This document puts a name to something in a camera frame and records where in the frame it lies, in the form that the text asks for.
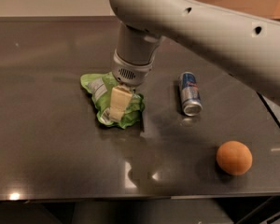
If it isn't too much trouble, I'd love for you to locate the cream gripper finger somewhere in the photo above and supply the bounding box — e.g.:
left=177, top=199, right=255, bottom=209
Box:
left=109, top=85, right=133, bottom=122

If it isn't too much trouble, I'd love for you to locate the green rice chip bag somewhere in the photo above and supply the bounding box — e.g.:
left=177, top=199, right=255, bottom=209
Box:
left=80, top=73, right=145, bottom=129

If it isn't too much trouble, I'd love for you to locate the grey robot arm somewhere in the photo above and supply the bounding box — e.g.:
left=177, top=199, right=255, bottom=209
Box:
left=109, top=0, right=280, bottom=106

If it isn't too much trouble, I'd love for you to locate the blue silver energy drink can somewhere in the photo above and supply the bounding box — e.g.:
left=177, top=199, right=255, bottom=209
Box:
left=179, top=72, right=203, bottom=117

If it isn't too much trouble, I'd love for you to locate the orange fruit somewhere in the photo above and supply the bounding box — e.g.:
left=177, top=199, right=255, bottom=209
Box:
left=216, top=141, right=253, bottom=175

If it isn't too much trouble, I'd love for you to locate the grey side table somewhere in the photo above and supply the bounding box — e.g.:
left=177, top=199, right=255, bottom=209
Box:
left=259, top=95, right=280, bottom=129

